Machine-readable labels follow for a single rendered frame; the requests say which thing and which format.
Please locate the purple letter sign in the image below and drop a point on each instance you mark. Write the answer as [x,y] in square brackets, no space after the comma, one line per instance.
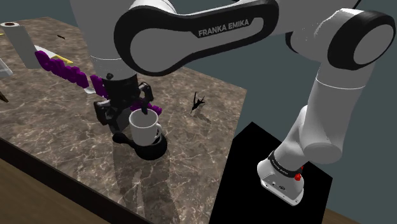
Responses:
[66,69]

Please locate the black robot stand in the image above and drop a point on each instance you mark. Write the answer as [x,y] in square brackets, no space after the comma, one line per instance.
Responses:
[245,192]

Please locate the white mug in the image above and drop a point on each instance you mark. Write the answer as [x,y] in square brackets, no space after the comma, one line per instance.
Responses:
[143,130]

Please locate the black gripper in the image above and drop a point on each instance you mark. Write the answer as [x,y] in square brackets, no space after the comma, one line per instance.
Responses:
[119,91]

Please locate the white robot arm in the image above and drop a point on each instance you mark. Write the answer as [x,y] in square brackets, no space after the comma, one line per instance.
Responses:
[328,102]

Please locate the white and yellow knife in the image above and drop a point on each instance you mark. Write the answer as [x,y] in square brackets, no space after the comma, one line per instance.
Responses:
[42,50]

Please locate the tiny black object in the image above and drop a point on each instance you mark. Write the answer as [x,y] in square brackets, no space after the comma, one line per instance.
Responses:
[61,37]

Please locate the clear grey container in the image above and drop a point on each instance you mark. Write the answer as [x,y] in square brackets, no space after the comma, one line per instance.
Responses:
[4,69]

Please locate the small black spiky figure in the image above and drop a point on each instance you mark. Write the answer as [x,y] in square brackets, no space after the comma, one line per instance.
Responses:
[196,104]

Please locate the grey paper towel roll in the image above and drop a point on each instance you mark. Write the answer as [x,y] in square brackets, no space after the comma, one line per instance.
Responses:
[21,46]

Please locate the brown pointed object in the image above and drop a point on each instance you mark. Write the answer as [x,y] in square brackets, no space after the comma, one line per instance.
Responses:
[3,97]

